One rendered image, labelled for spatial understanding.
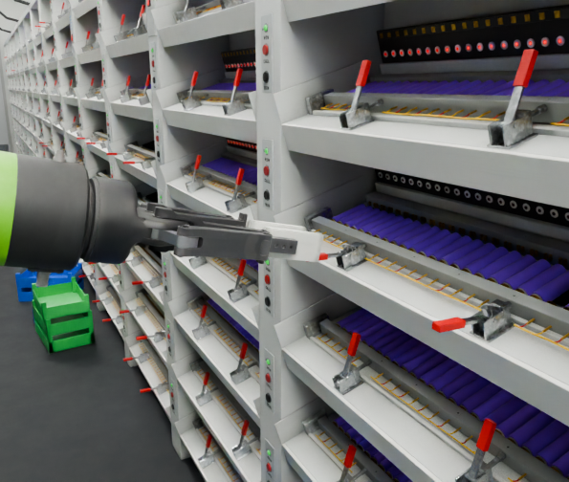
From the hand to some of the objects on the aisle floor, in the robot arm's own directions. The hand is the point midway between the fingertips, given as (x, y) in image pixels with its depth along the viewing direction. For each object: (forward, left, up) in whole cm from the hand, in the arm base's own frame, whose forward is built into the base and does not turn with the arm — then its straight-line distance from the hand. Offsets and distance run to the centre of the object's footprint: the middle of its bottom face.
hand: (284, 241), depth 60 cm
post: (+21, +108, -102) cm, 149 cm away
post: (+29, +38, -99) cm, 110 cm away
